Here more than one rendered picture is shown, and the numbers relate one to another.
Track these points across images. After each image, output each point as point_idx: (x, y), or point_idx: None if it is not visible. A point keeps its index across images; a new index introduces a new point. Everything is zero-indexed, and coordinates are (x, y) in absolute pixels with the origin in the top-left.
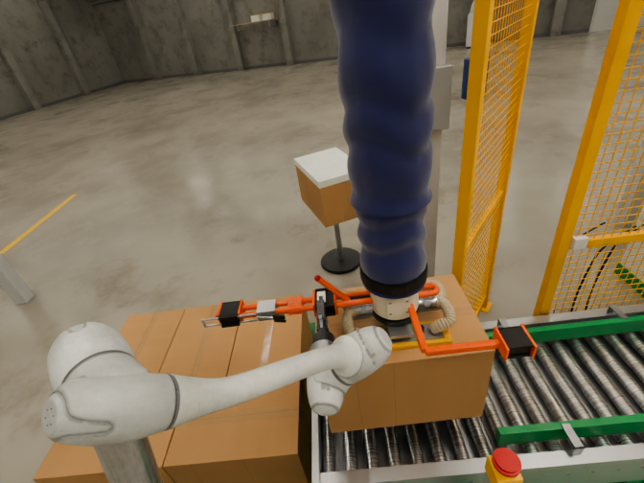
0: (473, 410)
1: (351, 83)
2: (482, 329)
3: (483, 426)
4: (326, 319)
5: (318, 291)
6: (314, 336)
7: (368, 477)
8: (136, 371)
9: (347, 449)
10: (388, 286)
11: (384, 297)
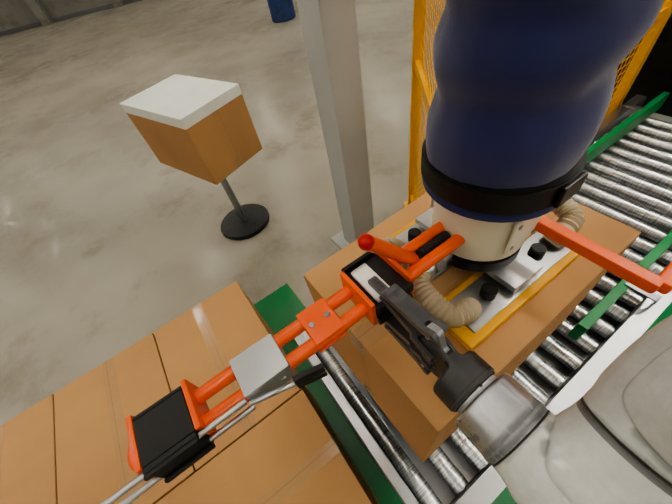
0: (563, 320)
1: None
2: (592, 210)
3: None
4: None
5: (354, 271)
6: (452, 385)
7: (496, 483)
8: None
9: (435, 457)
10: (553, 186)
11: (529, 218)
